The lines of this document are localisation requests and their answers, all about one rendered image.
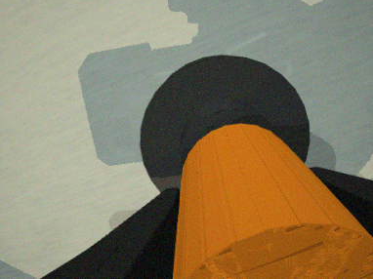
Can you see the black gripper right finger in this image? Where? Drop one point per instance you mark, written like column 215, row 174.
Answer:
column 355, row 193

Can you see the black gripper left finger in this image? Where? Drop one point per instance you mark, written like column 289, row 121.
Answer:
column 141, row 247

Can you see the orange knob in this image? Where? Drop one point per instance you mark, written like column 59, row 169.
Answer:
column 251, row 209

